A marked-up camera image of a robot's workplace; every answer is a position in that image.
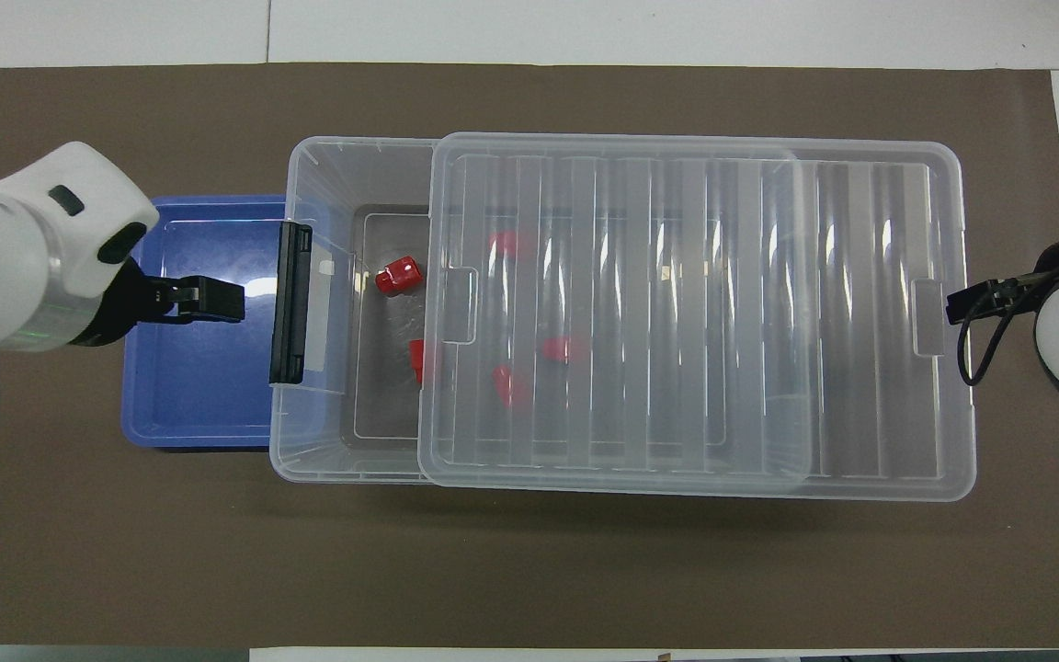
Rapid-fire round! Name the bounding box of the clear ribbed plastic lid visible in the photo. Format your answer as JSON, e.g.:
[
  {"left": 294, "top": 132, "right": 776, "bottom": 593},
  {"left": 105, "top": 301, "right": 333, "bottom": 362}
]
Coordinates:
[{"left": 417, "top": 131, "right": 976, "bottom": 502}]

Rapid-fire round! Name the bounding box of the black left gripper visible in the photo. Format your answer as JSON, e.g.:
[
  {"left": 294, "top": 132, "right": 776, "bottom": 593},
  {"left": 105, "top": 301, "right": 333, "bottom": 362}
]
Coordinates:
[{"left": 73, "top": 259, "right": 246, "bottom": 348}]

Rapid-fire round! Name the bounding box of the clear plastic storage box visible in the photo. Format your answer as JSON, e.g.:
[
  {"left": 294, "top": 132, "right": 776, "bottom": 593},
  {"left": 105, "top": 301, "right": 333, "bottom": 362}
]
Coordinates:
[{"left": 269, "top": 136, "right": 815, "bottom": 485}]

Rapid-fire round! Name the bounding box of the black box latch handle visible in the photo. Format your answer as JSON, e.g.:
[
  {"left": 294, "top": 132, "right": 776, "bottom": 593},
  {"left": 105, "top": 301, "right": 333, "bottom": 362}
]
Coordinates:
[{"left": 269, "top": 223, "right": 313, "bottom": 384}]

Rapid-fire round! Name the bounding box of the brown table mat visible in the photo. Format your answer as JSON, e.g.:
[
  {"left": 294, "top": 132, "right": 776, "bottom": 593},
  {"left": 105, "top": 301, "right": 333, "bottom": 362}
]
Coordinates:
[{"left": 0, "top": 63, "right": 1059, "bottom": 649}]

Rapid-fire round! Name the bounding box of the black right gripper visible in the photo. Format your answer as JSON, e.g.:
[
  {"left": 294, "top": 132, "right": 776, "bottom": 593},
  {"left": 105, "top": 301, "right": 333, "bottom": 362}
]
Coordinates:
[{"left": 946, "top": 272, "right": 1045, "bottom": 325}]

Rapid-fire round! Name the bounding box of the blue plastic tray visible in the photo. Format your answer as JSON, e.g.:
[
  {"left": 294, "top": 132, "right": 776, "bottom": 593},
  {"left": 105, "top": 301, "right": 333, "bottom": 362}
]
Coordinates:
[{"left": 120, "top": 195, "right": 299, "bottom": 451}]

